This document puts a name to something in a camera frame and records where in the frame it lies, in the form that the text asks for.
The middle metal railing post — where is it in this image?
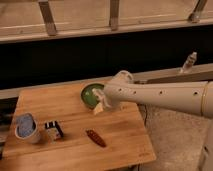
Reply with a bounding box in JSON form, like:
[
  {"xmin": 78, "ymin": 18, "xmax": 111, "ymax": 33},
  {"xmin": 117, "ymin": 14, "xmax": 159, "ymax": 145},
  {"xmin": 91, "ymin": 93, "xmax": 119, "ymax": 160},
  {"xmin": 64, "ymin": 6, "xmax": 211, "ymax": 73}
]
[{"xmin": 109, "ymin": 0, "xmax": 119, "ymax": 31}]

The black and white eraser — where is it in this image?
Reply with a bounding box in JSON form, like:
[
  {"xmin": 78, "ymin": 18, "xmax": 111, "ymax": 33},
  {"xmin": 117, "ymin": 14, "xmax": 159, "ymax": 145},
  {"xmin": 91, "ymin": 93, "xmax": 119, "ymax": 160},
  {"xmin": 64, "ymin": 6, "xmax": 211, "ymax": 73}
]
[{"xmin": 45, "ymin": 121, "xmax": 64, "ymax": 141}]

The left metal railing post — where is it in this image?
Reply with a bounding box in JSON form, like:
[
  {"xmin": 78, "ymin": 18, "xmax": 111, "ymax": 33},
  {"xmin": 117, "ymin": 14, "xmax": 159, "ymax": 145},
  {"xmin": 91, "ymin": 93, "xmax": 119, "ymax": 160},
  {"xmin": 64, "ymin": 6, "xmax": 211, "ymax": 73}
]
[{"xmin": 38, "ymin": 0, "xmax": 57, "ymax": 36}]

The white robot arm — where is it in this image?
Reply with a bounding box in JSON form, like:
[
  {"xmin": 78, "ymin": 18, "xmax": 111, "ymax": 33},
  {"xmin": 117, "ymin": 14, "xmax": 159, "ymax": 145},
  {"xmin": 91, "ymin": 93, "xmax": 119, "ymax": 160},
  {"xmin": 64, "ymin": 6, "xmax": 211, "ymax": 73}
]
[{"xmin": 92, "ymin": 70, "xmax": 213, "ymax": 171}]

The white cup with blue cloth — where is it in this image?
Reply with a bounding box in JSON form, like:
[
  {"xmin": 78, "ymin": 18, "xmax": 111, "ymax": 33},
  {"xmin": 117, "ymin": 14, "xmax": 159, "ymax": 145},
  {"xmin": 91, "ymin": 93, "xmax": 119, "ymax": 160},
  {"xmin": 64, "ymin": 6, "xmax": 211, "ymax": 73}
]
[{"xmin": 15, "ymin": 113, "xmax": 41, "ymax": 144}]

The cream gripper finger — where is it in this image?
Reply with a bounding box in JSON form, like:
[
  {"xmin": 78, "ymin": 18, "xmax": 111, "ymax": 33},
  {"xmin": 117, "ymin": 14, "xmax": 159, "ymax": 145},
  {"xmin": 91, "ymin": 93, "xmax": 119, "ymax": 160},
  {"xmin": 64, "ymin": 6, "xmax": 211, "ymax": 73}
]
[{"xmin": 93, "ymin": 103, "xmax": 104, "ymax": 115}]

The metal railing post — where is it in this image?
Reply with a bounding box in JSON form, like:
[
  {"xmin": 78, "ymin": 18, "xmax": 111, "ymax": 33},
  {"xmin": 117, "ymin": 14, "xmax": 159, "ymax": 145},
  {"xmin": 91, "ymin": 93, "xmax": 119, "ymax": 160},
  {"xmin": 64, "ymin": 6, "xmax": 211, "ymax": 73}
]
[
  {"xmin": 38, "ymin": 0, "xmax": 57, "ymax": 36},
  {"xmin": 188, "ymin": 0, "xmax": 207, "ymax": 23},
  {"xmin": 109, "ymin": 0, "xmax": 119, "ymax": 31}
]

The green bowl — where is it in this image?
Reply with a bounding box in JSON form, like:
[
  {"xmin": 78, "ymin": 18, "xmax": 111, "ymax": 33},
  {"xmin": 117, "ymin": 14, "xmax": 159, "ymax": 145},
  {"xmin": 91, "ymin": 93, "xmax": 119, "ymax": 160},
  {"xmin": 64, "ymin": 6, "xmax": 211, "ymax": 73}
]
[{"xmin": 81, "ymin": 83, "xmax": 104, "ymax": 109}]

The right metal railing post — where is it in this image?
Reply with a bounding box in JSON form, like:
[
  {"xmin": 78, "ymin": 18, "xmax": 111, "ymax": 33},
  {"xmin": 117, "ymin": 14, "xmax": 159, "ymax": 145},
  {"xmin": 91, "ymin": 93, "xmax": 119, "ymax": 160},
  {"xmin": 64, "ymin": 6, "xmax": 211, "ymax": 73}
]
[{"xmin": 188, "ymin": 0, "xmax": 207, "ymax": 23}]

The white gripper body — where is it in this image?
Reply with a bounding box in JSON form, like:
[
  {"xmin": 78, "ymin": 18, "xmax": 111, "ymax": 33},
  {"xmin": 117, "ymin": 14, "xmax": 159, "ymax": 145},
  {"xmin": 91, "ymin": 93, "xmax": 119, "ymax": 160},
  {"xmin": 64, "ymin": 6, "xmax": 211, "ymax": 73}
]
[{"xmin": 92, "ymin": 88, "xmax": 110, "ymax": 108}]

